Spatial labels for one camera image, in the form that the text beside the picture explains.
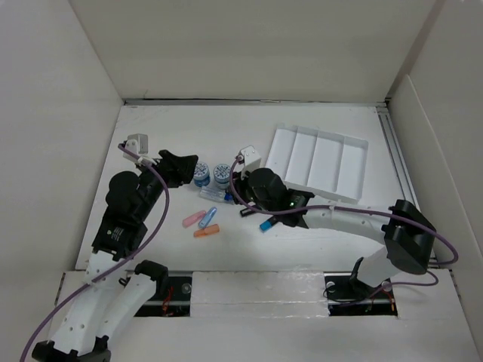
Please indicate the blue cap black highlighter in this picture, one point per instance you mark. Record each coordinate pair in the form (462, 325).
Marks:
(268, 224)

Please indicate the white foam block front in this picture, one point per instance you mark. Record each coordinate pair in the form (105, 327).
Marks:
(256, 294)

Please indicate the orange translucent eraser case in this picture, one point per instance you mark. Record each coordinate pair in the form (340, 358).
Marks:
(210, 230)

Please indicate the white divided organizer tray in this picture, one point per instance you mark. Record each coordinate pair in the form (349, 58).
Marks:
(330, 165)

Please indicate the blue translucent eraser case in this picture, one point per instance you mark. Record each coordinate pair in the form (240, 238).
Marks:
(207, 218)

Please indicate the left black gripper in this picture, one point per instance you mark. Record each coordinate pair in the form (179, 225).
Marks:
(179, 170)

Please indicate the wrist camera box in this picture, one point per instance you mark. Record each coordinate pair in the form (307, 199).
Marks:
(249, 159)
(137, 143)

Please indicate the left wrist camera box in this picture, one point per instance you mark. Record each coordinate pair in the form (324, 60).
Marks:
(137, 143)

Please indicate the pink translucent eraser case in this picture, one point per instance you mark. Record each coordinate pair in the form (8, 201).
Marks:
(193, 219)

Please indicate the blue slime jar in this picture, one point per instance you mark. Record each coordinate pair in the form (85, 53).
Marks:
(221, 175)
(201, 176)

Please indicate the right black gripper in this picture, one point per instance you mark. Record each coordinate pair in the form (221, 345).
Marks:
(241, 179)

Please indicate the metal rail right edge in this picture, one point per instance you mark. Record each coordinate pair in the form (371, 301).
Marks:
(395, 152)

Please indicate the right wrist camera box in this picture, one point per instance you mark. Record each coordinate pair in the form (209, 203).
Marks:
(249, 159)

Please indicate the clear glue stick blue cap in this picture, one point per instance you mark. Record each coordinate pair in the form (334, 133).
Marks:
(216, 195)

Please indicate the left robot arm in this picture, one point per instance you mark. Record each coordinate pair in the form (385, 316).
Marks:
(107, 300)

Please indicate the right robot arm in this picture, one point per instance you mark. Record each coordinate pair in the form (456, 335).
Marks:
(406, 237)

